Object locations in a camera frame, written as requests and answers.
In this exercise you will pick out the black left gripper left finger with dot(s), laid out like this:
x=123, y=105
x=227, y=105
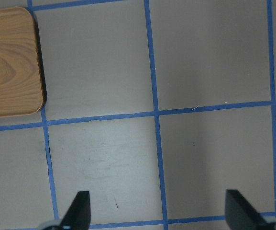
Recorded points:
x=78, y=216

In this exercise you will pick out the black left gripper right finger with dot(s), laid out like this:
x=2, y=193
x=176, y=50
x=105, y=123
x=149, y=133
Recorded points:
x=241, y=215

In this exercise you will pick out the wooden tray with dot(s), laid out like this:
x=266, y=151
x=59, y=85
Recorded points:
x=21, y=81

